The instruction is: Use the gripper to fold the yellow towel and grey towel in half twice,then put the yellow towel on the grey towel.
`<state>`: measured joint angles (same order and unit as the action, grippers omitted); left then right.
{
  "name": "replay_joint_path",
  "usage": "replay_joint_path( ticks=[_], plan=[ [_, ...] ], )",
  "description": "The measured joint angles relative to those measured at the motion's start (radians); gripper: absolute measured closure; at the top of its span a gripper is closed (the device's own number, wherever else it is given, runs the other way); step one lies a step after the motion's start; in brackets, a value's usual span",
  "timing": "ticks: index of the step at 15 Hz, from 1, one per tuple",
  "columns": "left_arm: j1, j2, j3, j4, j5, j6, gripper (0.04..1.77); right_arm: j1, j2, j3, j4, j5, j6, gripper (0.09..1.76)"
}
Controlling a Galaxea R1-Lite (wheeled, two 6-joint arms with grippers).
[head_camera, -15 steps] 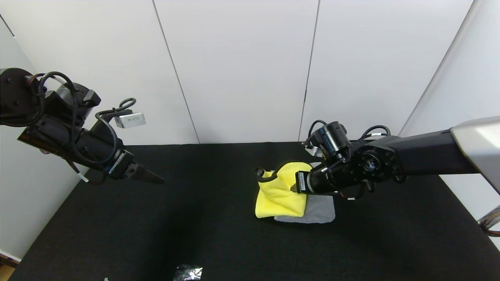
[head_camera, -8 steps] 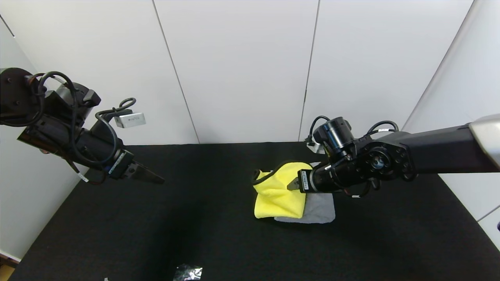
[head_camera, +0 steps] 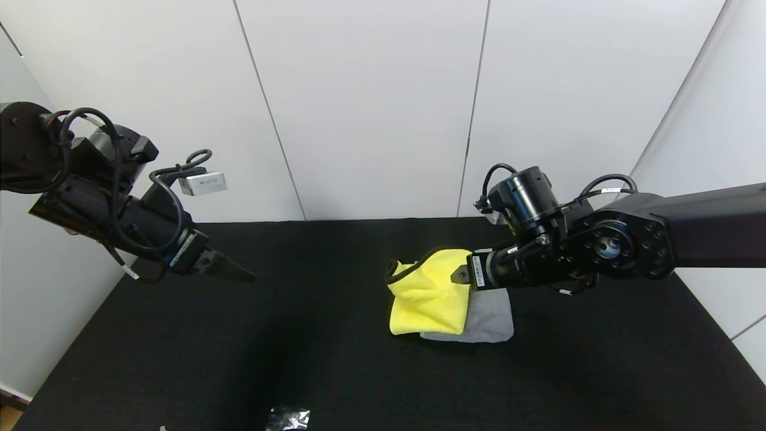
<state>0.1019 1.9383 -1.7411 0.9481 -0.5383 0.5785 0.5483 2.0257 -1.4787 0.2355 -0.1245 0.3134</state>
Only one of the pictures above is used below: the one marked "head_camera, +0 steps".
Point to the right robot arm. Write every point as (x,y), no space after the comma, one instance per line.
(688,233)

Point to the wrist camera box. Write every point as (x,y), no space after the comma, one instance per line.
(203,184)
(494,218)

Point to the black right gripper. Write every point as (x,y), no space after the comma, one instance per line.
(478,273)

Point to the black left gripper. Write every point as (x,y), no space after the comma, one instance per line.
(188,255)

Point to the grey towel with orange marks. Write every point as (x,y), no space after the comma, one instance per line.
(491,317)

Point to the yellow towel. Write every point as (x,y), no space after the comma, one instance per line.
(428,299)

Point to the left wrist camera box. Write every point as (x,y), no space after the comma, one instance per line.
(203,184)

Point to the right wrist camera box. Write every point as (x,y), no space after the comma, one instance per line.
(494,218)

